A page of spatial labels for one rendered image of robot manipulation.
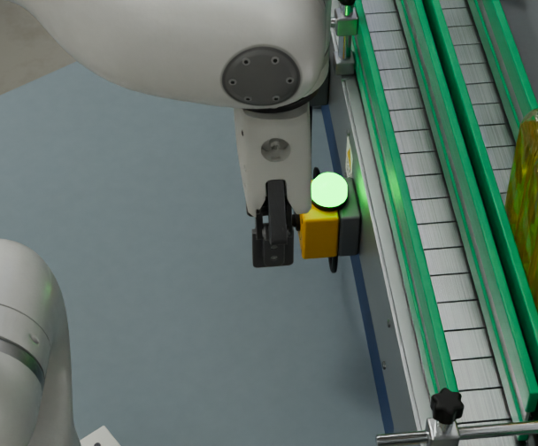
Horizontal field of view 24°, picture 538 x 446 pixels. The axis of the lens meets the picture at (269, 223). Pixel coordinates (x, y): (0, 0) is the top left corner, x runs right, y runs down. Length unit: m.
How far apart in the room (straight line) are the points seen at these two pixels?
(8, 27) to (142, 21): 2.70
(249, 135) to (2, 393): 0.35
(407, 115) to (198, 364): 0.42
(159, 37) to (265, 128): 0.16
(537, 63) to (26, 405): 0.84
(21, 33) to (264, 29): 2.69
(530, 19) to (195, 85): 1.02
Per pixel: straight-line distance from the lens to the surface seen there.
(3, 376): 1.12
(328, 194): 1.52
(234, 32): 0.75
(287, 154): 0.90
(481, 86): 1.63
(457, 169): 1.43
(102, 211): 1.88
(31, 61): 3.34
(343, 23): 1.58
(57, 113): 2.05
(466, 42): 1.69
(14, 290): 1.18
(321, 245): 1.56
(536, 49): 1.70
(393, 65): 1.65
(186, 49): 0.76
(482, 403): 1.31
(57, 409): 1.27
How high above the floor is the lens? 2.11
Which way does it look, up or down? 47 degrees down
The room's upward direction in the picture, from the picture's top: straight up
